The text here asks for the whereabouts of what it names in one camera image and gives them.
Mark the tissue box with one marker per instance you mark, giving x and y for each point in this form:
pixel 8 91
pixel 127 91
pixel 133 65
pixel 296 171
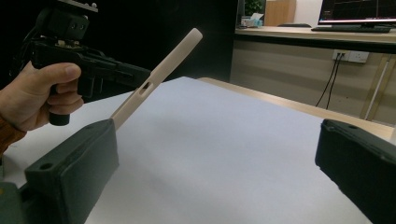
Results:
pixel 252 21

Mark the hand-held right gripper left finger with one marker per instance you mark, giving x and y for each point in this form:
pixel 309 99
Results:
pixel 77 171

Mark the vertical metal trim strip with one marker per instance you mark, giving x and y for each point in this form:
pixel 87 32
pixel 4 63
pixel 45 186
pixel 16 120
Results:
pixel 376 90

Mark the black keyboard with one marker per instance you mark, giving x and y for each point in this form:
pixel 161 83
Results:
pixel 351 29

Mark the beige phone case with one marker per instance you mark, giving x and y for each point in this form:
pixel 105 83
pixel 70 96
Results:
pixel 169 60

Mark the wooden cabinet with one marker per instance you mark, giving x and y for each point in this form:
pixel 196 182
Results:
pixel 280 12

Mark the long wooden desk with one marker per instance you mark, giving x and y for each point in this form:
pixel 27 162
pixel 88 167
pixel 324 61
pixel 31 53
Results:
pixel 311 34

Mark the green potted plant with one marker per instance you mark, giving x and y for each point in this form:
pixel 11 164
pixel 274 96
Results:
pixel 254 6

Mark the white wall socket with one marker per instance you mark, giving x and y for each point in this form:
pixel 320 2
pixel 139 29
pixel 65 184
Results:
pixel 358 56

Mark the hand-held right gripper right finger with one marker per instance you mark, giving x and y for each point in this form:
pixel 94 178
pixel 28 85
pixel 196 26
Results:
pixel 361 165

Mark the computer monitor with pink strip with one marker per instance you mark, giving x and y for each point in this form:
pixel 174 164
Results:
pixel 358 9

